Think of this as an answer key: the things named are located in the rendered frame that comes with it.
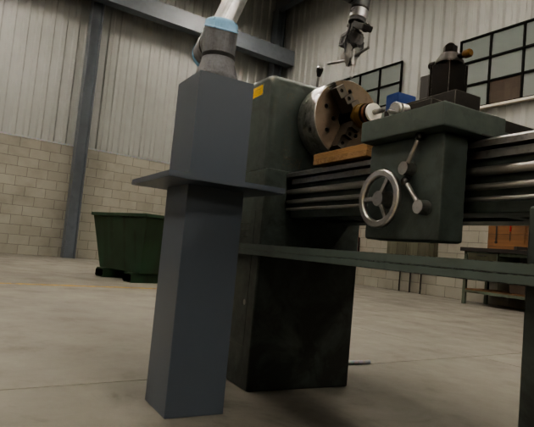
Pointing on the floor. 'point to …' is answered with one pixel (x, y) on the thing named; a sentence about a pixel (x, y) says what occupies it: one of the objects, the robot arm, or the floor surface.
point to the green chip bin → (129, 246)
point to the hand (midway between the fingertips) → (349, 63)
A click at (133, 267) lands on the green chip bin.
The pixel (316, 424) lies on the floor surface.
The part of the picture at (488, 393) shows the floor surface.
